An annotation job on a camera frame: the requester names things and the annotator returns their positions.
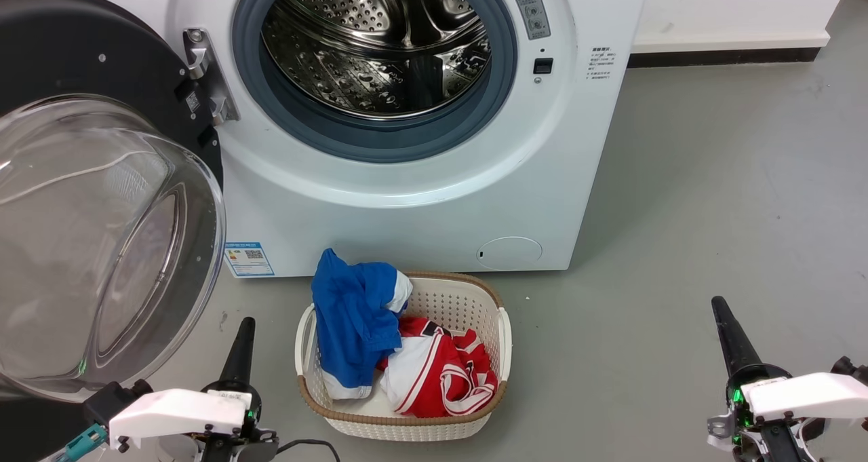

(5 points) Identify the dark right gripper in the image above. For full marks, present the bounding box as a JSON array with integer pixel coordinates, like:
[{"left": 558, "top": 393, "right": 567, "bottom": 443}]
[{"left": 707, "top": 296, "right": 825, "bottom": 462}]

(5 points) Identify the round white filter cover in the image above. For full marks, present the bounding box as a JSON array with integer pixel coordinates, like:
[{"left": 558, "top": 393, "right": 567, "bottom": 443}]
[{"left": 476, "top": 236, "right": 543, "bottom": 271}]

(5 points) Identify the small printed text label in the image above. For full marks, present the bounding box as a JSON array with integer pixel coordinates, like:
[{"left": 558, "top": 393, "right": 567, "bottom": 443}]
[{"left": 587, "top": 45, "right": 616, "bottom": 80}]

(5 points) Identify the white washing machine body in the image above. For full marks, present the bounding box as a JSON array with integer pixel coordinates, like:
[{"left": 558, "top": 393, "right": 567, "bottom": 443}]
[{"left": 156, "top": 0, "right": 652, "bottom": 278}]

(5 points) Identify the black round glass door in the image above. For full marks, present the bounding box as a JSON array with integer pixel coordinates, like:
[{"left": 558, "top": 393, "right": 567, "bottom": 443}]
[{"left": 0, "top": 0, "right": 226, "bottom": 462}]

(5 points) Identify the teal cable connector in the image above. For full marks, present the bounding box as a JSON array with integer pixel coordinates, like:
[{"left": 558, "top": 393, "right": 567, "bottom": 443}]
[{"left": 58, "top": 423, "right": 109, "bottom": 462}]

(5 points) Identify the grey warning sticker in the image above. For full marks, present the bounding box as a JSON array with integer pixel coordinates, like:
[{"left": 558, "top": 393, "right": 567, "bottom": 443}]
[{"left": 508, "top": 0, "right": 552, "bottom": 41}]

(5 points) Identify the blue and white garment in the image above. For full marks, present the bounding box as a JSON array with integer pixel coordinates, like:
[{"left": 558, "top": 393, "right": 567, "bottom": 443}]
[{"left": 311, "top": 248, "right": 414, "bottom": 400}]

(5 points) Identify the red and white garment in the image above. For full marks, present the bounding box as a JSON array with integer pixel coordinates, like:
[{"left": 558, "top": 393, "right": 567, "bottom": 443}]
[{"left": 376, "top": 315, "right": 499, "bottom": 419}]

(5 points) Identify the blue energy label sticker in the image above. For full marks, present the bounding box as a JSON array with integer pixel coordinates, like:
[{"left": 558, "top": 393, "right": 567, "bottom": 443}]
[{"left": 224, "top": 242, "right": 276, "bottom": 277}]

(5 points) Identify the metal door hinge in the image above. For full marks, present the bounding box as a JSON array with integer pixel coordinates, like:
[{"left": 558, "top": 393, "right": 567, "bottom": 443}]
[{"left": 182, "top": 28, "right": 240, "bottom": 127}]

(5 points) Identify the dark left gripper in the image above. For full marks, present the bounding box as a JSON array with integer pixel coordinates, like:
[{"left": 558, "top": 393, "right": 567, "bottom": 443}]
[{"left": 197, "top": 317, "right": 279, "bottom": 462}]

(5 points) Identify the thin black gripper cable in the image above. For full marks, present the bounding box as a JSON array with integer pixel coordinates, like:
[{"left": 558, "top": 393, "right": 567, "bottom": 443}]
[{"left": 275, "top": 439, "right": 342, "bottom": 462}]

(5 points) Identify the white woven laundry basket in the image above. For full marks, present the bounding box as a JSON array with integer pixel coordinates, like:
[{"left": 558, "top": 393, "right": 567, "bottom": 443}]
[{"left": 294, "top": 271, "right": 513, "bottom": 442}]

